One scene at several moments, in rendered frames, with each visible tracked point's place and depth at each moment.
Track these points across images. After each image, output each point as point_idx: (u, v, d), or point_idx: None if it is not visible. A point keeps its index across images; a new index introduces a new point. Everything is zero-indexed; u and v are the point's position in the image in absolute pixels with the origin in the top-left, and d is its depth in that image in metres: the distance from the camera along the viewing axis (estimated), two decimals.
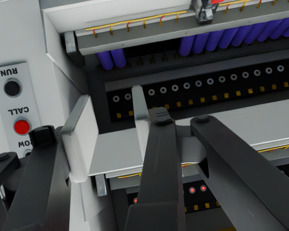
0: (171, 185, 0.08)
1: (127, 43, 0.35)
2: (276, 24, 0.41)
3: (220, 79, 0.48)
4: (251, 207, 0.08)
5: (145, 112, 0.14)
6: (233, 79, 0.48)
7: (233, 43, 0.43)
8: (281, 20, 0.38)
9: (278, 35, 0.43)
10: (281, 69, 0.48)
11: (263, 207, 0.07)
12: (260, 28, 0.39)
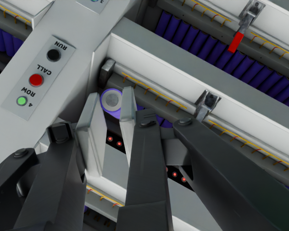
0: (159, 186, 0.08)
1: None
2: None
3: None
4: (237, 208, 0.08)
5: (130, 113, 0.14)
6: None
7: None
8: None
9: None
10: None
11: (249, 207, 0.07)
12: None
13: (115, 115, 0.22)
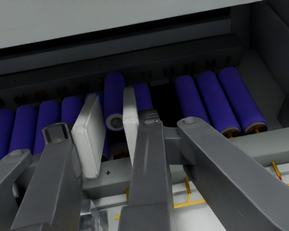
0: (162, 186, 0.08)
1: None
2: None
3: None
4: (241, 207, 0.08)
5: (134, 113, 0.14)
6: None
7: (8, 115, 0.24)
8: None
9: None
10: None
11: (252, 206, 0.07)
12: None
13: None
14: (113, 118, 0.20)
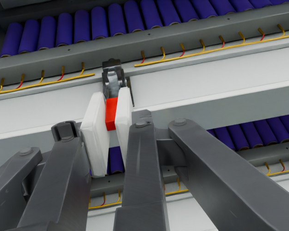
0: (155, 186, 0.08)
1: None
2: (230, 4, 0.32)
3: None
4: (233, 208, 0.08)
5: (126, 114, 0.14)
6: None
7: None
8: (246, 7, 0.30)
9: None
10: None
11: (245, 207, 0.07)
12: None
13: None
14: None
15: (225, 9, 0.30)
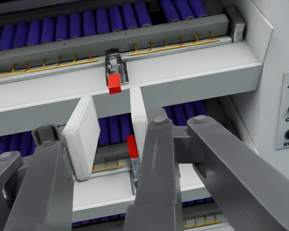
0: (169, 185, 0.08)
1: (181, 25, 0.37)
2: (28, 38, 0.41)
3: None
4: (249, 207, 0.08)
5: (142, 112, 0.14)
6: None
7: (65, 18, 0.42)
8: (28, 43, 0.39)
9: (19, 25, 0.42)
10: None
11: (261, 207, 0.07)
12: (46, 35, 0.39)
13: (145, 15, 0.40)
14: None
15: (13, 44, 0.39)
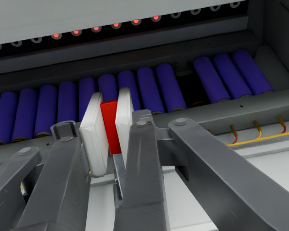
0: (156, 186, 0.08)
1: (234, 109, 0.23)
2: None
3: (58, 34, 0.28)
4: (234, 208, 0.08)
5: (126, 114, 0.14)
6: None
7: (52, 89, 0.28)
8: None
9: None
10: None
11: (246, 206, 0.07)
12: (21, 125, 0.25)
13: (174, 90, 0.26)
14: None
15: None
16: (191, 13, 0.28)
